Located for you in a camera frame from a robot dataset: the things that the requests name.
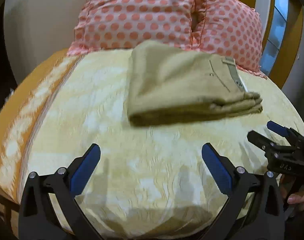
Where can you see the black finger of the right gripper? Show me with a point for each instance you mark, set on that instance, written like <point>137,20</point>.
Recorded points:
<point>262,142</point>

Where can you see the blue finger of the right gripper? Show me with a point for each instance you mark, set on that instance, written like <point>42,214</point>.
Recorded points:
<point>289,134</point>

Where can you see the yellow orange patterned bedspread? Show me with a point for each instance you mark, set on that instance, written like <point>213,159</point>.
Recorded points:
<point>150,181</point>

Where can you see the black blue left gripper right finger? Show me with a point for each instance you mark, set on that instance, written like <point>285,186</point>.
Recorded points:
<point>254,207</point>

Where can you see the front pink polka dot pillow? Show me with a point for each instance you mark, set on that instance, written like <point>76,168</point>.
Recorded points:
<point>124,24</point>

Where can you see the person's right hand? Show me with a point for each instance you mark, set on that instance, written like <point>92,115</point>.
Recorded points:
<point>297,198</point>

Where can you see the pink polka dot pillow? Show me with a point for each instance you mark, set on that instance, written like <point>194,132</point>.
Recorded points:
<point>229,28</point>
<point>124,24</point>

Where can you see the khaki pants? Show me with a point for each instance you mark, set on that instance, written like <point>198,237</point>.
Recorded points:
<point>169,85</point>

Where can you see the window with orange frame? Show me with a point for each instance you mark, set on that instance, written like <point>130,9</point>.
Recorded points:
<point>282,22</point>

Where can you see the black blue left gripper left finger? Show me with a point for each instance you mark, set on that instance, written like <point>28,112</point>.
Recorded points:
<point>37,217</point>

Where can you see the rear pink polka dot pillow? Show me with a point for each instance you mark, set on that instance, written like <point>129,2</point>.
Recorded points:
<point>229,28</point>

